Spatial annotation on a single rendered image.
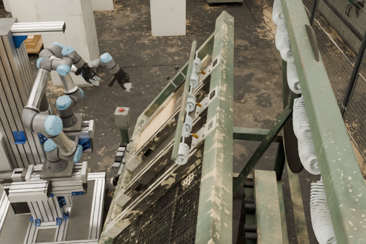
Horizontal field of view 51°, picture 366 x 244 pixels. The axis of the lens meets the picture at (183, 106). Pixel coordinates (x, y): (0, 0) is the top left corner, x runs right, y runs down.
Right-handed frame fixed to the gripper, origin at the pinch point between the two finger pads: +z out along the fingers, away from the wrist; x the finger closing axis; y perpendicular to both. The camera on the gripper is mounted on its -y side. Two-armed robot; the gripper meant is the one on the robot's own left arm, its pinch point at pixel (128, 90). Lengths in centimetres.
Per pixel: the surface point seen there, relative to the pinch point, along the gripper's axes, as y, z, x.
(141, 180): 2, 21, -77
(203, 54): 63, 10, 18
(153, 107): -0.5, 40.4, 24.7
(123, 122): -33, 41, 23
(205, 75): 68, -14, -50
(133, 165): -16, 36, -42
